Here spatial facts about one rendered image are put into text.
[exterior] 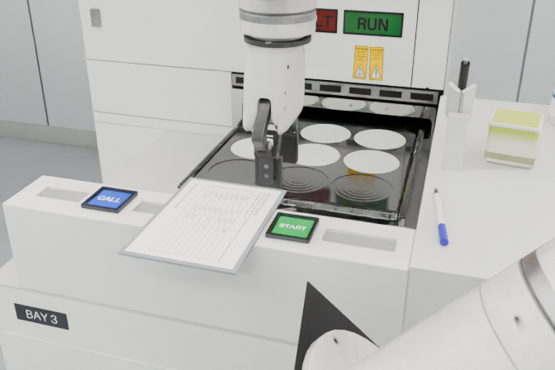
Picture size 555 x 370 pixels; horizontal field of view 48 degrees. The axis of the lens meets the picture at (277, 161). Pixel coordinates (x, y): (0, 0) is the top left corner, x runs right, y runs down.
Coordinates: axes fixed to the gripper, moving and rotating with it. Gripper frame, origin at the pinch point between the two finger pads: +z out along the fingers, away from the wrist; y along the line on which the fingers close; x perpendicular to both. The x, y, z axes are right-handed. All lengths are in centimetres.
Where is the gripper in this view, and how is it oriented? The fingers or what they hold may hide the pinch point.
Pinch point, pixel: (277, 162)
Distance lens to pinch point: 75.1
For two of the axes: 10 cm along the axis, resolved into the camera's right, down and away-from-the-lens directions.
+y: -2.9, 4.0, -8.7
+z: 0.0, 9.1, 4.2
